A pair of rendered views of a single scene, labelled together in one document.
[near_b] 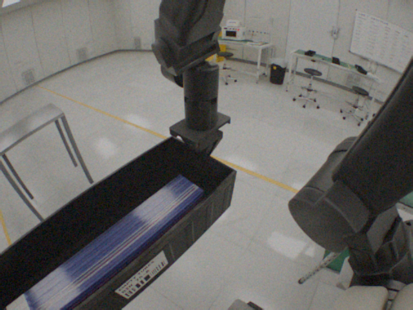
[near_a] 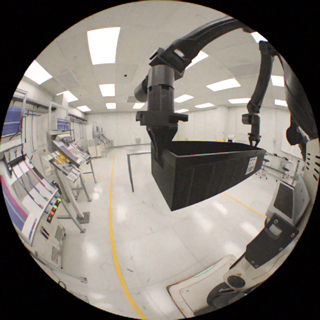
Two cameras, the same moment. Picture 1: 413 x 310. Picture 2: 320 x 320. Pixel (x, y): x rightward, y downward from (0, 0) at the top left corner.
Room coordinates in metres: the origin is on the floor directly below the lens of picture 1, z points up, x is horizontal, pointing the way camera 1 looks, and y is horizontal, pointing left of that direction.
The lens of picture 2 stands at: (-0.29, 0.26, 1.16)
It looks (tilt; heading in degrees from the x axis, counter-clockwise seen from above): 17 degrees down; 33
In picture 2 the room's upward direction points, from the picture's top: straight up
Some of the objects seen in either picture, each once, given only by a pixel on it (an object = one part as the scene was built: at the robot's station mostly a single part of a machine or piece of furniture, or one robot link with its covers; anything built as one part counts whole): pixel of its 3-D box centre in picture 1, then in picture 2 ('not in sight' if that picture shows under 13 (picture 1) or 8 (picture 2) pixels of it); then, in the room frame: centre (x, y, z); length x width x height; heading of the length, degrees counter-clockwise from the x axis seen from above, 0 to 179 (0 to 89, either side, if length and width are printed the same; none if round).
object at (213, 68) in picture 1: (199, 79); (254, 120); (0.32, 0.01, 1.28); 0.07 x 0.06 x 0.07; 34
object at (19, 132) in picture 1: (42, 161); (145, 168); (1.09, 1.53, 0.40); 0.70 x 0.45 x 0.80; 145
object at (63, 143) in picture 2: not in sight; (68, 165); (-0.25, 2.54, 0.65); 1.01 x 0.73 x 1.29; 147
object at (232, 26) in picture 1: (233, 30); (231, 139); (4.70, -0.60, 1.03); 0.44 x 0.37 x 0.46; 63
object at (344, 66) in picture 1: (332, 81); (273, 165); (3.47, -2.48, 0.40); 1.80 x 0.75 x 0.81; 57
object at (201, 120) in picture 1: (201, 112); (255, 131); (0.31, 0.01, 1.22); 0.10 x 0.07 x 0.07; 140
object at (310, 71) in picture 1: (310, 88); (263, 168); (3.10, -1.79, 0.31); 0.52 x 0.49 x 0.62; 57
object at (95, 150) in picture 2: not in sight; (94, 139); (1.49, 5.62, 0.95); 1.36 x 0.82 x 1.90; 147
